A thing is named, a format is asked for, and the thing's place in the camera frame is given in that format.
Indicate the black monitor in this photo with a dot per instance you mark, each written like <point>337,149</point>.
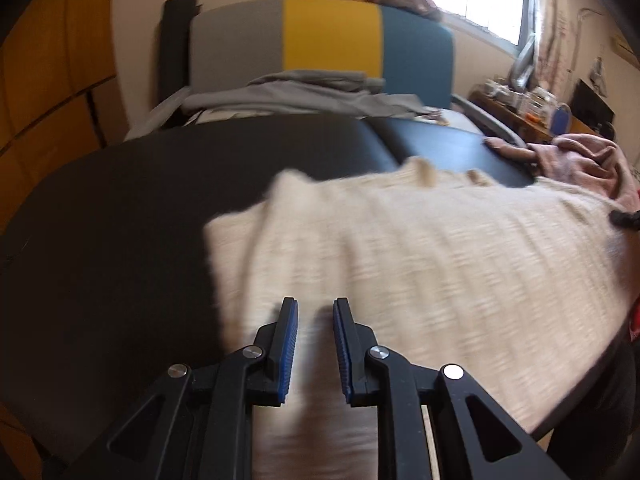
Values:
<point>588,107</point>

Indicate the black rolled mat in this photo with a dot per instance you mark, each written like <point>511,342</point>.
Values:
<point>173,47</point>

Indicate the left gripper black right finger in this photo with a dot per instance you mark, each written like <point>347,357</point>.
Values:
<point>431,423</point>

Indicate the cluttered wooden desk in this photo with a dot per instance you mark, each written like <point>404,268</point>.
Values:
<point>528,118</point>

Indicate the grey yellow blue headboard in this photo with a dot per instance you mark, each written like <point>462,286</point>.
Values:
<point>235,44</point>

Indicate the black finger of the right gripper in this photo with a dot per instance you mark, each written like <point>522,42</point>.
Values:
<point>625,219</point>

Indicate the cream knitted sweater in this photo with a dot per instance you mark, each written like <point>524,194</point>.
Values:
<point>525,288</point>

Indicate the grey cloth on bed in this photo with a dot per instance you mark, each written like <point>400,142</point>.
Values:
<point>311,91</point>

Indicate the pink knitted garment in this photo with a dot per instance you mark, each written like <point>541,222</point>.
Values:
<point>591,162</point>

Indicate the wooden wardrobe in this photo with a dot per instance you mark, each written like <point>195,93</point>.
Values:
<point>60,95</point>

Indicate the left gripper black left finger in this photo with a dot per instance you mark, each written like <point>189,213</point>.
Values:
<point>198,424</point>

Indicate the blue chair back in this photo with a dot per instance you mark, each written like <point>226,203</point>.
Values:
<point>560,120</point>

